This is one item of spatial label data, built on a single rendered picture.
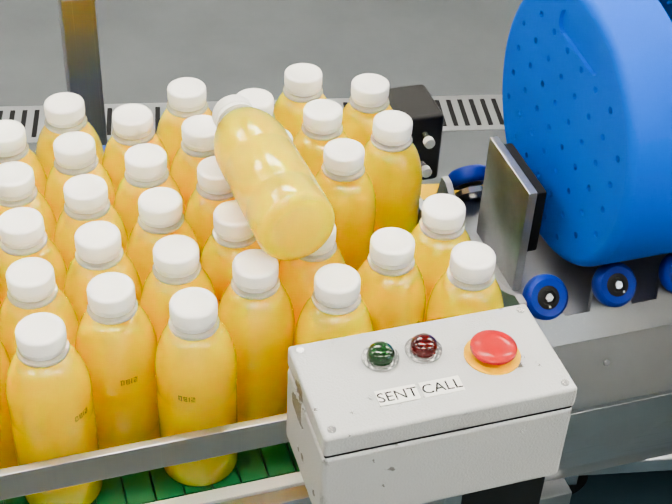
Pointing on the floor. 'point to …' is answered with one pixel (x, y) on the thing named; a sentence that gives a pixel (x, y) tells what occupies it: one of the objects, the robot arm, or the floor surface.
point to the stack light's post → (83, 59)
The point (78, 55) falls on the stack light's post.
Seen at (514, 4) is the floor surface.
